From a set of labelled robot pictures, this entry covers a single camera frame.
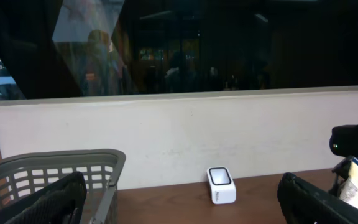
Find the dark glass window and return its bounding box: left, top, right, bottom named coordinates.
left=0, top=0, right=358, bottom=100

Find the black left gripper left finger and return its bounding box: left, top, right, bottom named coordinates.
left=0, top=172, right=87, bottom=224

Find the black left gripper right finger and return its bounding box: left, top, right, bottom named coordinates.
left=277, top=173, right=358, bottom=224

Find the white barcode scanner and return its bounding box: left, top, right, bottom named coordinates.
left=206, top=166, right=237, bottom=205

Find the grey plastic shopping basket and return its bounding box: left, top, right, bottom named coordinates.
left=0, top=149, right=126, bottom=223

